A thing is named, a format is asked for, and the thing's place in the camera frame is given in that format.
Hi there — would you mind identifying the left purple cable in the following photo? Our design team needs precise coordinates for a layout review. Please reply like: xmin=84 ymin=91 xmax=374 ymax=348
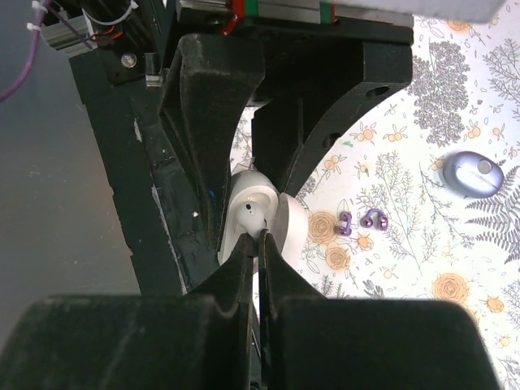
xmin=0 ymin=0 xmax=54 ymax=103

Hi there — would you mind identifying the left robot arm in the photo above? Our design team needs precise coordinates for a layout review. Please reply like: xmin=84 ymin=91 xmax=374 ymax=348
xmin=33 ymin=1 xmax=414 ymax=248

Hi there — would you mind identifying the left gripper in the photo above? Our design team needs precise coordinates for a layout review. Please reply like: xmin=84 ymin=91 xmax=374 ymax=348
xmin=158 ymin=1 xmax=414 ymax=249

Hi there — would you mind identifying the purple earbud charging case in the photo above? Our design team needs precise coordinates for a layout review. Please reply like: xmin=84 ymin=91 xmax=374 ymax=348
xmin=442 ymin=151 xmax=505 ymax=199

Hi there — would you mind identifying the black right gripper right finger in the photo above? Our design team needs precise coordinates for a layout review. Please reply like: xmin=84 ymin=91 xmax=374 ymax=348
xmin=258 ymin=232 xmax=499 ymax=389

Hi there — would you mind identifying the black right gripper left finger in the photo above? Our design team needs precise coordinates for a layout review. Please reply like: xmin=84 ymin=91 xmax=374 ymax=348
xmin=1 ymin=234 xmax=254 ymax=389

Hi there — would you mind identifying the floral table mat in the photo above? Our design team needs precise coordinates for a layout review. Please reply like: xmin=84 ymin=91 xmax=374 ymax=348
xmin=231 ymin=11 xmax=520 ymax=390

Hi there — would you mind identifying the purple clip earbud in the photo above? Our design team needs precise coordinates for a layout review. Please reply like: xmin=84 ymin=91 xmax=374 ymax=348
xmin=337 ymin=211 xmax=352 ymax=236
xmin=360 ymin=208 xmax=388 ymax=231

